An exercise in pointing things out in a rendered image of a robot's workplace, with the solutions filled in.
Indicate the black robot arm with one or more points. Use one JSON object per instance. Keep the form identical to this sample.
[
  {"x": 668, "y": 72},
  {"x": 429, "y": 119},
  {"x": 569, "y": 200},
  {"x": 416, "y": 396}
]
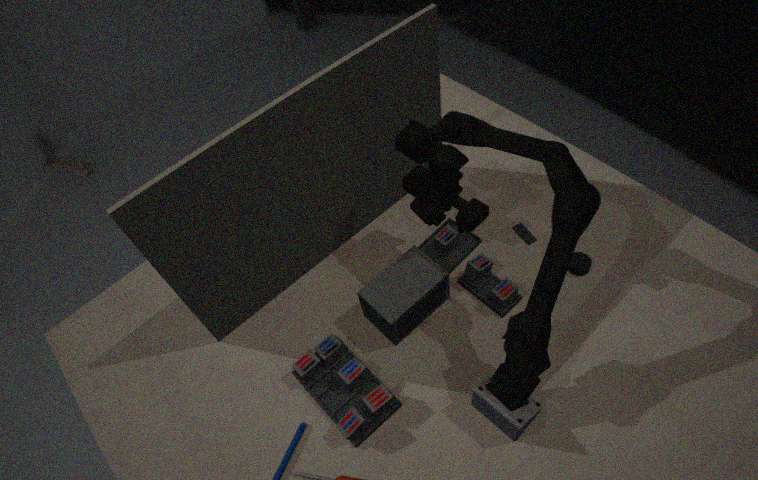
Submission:
[{"x": 575, "y": 203}]

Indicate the dark grey flat panel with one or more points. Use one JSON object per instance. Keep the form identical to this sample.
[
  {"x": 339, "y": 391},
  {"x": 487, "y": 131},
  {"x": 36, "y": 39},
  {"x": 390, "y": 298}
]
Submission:
[{"x": 232, "y": 225}]

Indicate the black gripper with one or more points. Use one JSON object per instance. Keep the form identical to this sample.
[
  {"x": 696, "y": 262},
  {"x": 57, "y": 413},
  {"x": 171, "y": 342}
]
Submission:
[{"x": 471, "y": 213}]

